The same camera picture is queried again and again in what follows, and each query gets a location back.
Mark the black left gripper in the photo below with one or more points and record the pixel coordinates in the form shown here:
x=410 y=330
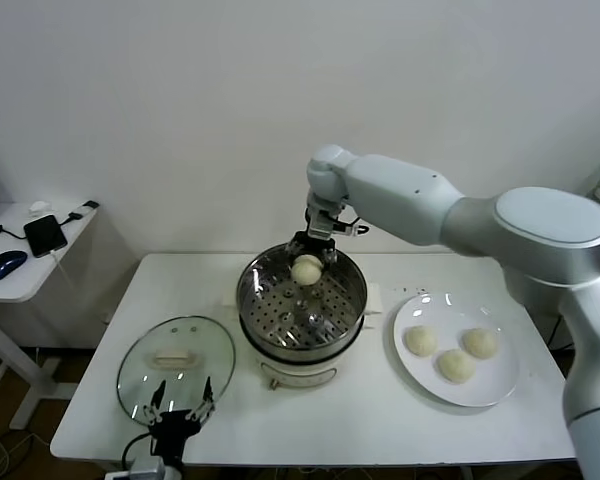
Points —
x=172 y=425

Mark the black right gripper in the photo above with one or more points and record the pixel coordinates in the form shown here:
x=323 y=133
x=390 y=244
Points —
x=312 y=243

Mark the white steamed baozi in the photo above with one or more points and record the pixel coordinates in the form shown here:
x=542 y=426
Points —
x=421 y=341
x=456 y=366
x=306 y=270
x=479 y=343

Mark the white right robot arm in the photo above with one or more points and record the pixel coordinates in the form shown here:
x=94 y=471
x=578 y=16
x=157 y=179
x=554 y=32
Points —
x=405 y=195

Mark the perforated steel steamer basket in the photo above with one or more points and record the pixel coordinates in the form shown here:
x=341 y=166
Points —
x=280 y=325

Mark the cream electric cooker base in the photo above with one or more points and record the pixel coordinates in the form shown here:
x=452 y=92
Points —
x=300 y=372

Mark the white round plate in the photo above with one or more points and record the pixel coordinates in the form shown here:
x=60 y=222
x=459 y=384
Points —
x=440 y=320

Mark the white side desk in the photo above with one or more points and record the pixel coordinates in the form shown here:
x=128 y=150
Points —
x=10 y=290

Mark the black smartphone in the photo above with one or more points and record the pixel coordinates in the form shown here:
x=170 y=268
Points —
x=45 y=236

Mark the white adapter with black plugs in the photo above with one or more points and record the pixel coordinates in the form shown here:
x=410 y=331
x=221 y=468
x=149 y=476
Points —
x=83 y=209

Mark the blue computer mouse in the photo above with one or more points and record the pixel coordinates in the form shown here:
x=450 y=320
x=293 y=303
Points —
x=5 y=264

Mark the small white case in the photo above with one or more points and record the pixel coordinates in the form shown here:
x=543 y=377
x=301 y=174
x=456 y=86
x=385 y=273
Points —
x=38 y=207

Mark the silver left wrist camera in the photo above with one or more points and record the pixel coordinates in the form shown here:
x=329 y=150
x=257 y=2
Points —
x=147 y=470

